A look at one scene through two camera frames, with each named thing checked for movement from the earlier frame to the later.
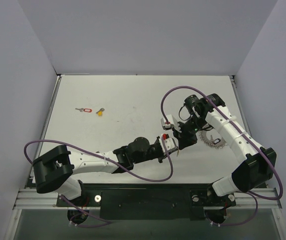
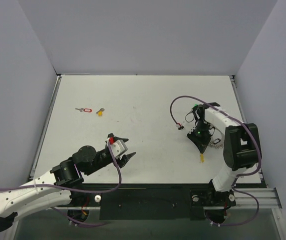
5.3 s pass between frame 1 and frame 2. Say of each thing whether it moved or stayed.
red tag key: stayed
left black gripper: moved
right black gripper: moved
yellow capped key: stayed
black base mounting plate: stayed
